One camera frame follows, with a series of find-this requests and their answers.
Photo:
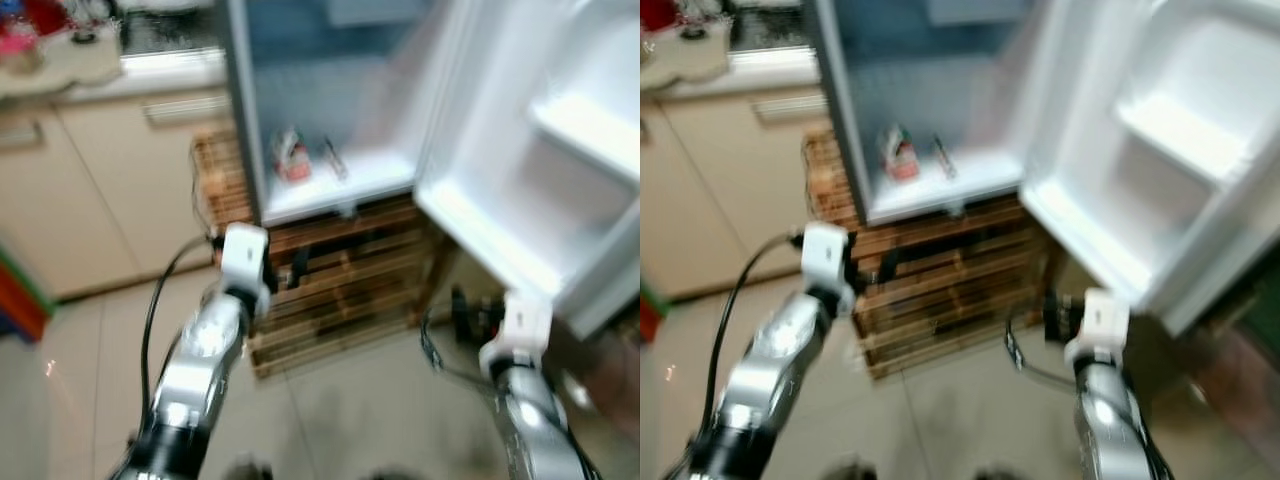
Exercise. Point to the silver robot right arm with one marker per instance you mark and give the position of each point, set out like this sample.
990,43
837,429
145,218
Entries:
1115,420
530,420

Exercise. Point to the green flat board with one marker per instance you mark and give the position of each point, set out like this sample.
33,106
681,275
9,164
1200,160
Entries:
650,293
25,272

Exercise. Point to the grey robot left foot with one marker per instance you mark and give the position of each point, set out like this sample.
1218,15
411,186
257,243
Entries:
250,470
847,470

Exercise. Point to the fridge door white inside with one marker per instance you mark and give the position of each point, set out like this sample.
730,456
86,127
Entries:
1150,200
540,200

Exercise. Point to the orange flat board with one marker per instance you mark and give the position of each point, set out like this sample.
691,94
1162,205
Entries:
20,305
650,320

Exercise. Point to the red white food pack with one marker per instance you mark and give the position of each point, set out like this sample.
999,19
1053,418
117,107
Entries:
899,156
291,158

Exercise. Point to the red kitchen appliance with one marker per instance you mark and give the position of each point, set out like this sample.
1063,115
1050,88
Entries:
45,15
658,13

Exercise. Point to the brown wooden slat rack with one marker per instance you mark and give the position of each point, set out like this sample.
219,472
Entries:
340,262
950,272

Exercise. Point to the dark slim stick item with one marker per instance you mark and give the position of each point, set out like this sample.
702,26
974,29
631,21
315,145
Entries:
334,160
944,158

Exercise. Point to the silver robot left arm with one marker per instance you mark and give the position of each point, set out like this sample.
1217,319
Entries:
200,360
775,360

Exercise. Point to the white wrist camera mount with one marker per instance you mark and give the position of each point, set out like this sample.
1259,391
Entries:
244,255
1100,325
825,255
522,328

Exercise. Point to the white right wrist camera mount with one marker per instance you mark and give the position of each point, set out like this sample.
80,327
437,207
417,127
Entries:
1100,325
522,328

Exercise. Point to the cream kitchen counter cabinet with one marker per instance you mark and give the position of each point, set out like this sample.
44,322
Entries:
100,200
720,200

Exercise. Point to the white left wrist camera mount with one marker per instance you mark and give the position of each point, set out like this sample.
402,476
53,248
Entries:
244,255
825,255

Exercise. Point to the beige woven place mat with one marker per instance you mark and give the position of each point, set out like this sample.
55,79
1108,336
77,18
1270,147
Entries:
685,65
70,70

